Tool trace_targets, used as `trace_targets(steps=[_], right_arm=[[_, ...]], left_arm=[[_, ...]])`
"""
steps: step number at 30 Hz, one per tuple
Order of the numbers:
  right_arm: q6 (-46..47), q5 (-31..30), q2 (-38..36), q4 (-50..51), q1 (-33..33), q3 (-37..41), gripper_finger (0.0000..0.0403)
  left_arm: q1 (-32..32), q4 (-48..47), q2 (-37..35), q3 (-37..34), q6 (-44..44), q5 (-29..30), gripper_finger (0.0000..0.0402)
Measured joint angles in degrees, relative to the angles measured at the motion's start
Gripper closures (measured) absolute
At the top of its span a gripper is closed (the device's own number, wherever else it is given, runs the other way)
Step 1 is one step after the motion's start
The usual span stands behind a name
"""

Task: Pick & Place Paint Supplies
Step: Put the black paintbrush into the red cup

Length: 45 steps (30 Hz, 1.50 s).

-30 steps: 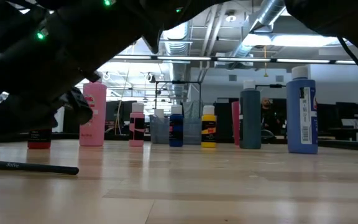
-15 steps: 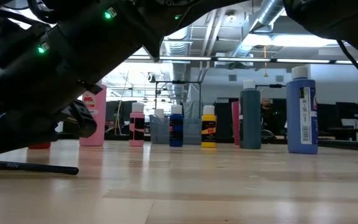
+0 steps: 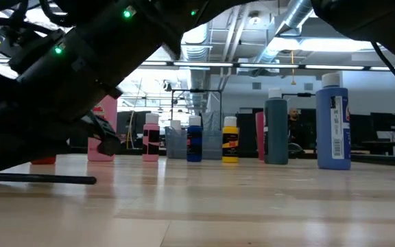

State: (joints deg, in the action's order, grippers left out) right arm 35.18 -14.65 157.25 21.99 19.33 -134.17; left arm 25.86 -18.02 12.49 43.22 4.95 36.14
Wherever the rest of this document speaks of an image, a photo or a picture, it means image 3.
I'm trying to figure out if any large teal paint bottle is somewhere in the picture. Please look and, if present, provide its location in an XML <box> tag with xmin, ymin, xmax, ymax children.
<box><xmin>263</xmin><ymin>88</ymin><xmax>289</xmax><ymax>166</ymax></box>

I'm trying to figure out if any small red paint bottle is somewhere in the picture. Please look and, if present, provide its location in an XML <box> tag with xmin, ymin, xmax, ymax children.
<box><xmin>29</xmin><ymin>156</ymin><xmax>57</xmax><ymax>166</ymax></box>

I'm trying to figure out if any slim dark paint brush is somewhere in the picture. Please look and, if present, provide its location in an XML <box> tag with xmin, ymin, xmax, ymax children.
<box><xmin>0</xmin><ymin>172</ymin><xmax>98</xmax><ymax>186</ymax></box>

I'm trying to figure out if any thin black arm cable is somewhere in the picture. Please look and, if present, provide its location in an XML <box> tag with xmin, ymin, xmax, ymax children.
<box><xmin>370</xmin><ymin>40</ymin><xmax>395</xmax><ymax>80</ymax></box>

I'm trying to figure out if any upright silver spiral duct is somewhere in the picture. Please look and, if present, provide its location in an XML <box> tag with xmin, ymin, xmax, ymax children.
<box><xmin>180</xmin><ymin>23</ymin><xmax>213</xmax><ymax>114</ymax></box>

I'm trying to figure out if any pinkish red plastic cup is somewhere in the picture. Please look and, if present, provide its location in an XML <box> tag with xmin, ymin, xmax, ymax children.
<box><xmin>255</xmin><ymin>111</ymin><xmax>266</xmax><ymax>161</ymax></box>

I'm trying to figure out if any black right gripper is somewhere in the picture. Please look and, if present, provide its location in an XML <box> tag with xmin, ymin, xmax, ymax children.
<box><xmin>0</xmin><ymin>82</ymin><xmax>121</xmax><ymax>176</ymax></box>

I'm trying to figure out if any small dark monitor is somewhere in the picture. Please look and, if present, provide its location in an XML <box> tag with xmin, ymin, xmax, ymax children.
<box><xmin>370</xmin><ymin>112</ymin><xmax>395</xmax><ymax>133</ymax></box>

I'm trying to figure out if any large dark monitor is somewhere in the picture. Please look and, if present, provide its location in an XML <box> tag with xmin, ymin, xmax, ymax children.
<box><xmin>117</xmin><ymin>110</ymin><xmax>150</xmax><ymax>138</ymax></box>

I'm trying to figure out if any large silver ventilation duct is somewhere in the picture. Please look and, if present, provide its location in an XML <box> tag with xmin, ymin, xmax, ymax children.
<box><xmin>259</xmin><ymin>0</ymin><xmax>325</xmax><ymax>64</ymax></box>

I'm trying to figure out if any small yellow paint bottle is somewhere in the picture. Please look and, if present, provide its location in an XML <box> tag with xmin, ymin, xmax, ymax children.
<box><xmin>222</xmin><ymin>116</ymin><xmax>240</xmax><ymax>164</ymax></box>

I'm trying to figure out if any large blue paint bottle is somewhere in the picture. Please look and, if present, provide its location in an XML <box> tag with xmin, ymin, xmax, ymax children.
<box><xmin>315</xmin><ymin>72</ymin><xmax>352</xmax><ymax>171</ymax></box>

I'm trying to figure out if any large pink paint bottle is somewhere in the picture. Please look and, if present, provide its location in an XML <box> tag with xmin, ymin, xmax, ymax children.
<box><xmin>87</xmin><ymin>95</ymin><xmax>119</xmax><ymax>163</ymax></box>

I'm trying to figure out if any grey translucent plastic bin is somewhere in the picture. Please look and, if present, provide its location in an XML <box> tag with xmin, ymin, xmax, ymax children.
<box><xmin>165</xmin><ymin>110</ymin><xmax>223</xmax><ymax>161</ymax></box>

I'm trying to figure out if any small pink paint bottle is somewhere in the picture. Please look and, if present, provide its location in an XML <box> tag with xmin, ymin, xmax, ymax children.
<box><xmin>141</xmin><ymin>113</ymin><xmax>161</xmax><ymax>163</ymax></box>

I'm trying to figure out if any person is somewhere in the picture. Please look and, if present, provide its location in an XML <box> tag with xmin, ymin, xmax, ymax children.
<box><xmin>287</xmin><ymin>107</ymin><xmax>309</xmax><ymax>145</ymax></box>

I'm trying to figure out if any yellow hanging cord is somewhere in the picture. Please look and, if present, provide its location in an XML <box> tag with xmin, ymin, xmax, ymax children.
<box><xmin>289</xmin><ymin>50</ymin><xmax>296</xmax><ymax>86</ymax></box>

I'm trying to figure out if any dark desk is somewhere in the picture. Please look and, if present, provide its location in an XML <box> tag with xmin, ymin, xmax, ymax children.
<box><xmin>361</xmin><ymin>139</ymin><xmax>395</xmax><ymax>156</ymax></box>

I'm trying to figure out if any long ceiling light strip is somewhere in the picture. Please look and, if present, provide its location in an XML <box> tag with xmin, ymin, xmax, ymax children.
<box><xmin>139</xmin><ymin>60</ymin><xmax>395</xmax><ymax>72</ymax></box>

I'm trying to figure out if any small dark blue paint bottle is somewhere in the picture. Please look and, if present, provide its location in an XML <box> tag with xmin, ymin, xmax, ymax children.
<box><xmin>186</xmin><ymin>115</ymin><xmax>204</xmax><ymax>163</ymax></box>

